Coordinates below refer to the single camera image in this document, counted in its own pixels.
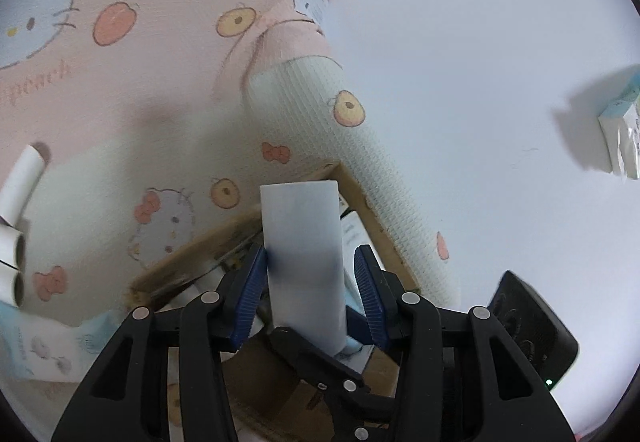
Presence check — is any white paper tube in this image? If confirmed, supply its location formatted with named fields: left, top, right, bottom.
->
left=260, top=181, right=346, bottom=356
left=0, top=224, right=25, bottom=269
left=0, top=145, right=46, bottom=227
left=0, top=263, right=24, bottom=307

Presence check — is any translucent white plastic pouch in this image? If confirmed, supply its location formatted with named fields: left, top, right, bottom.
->
left=1, top=303, right=124, bottom=384

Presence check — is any brown cardboard box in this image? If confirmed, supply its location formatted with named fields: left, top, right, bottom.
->
left=127, top=162, right=419, bottom=441

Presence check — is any white tissue pack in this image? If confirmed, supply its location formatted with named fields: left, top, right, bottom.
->
left=598, top=71, right=640, bottom=180

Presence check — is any pink Hello Kitty blanket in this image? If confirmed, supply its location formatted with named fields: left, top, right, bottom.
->
left=0, top=0, right=464, bottom=423

